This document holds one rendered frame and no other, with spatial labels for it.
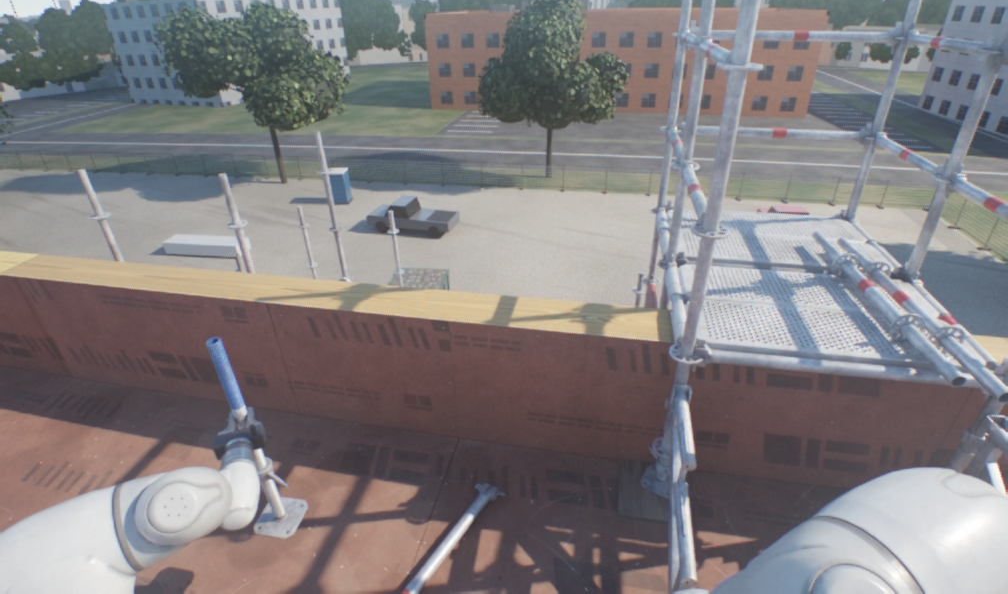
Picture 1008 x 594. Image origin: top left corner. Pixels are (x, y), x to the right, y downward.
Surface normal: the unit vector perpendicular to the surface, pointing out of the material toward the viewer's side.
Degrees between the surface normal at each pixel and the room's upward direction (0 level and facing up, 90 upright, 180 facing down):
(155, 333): 90
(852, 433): 90
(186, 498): 46
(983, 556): 32
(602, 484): 0
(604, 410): 90
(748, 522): 0
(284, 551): 0
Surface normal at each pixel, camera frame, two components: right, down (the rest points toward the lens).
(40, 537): 0.14, -0.65
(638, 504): -0.02, -0.87
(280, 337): -0.20, 0.48
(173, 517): 0.48, -0.39
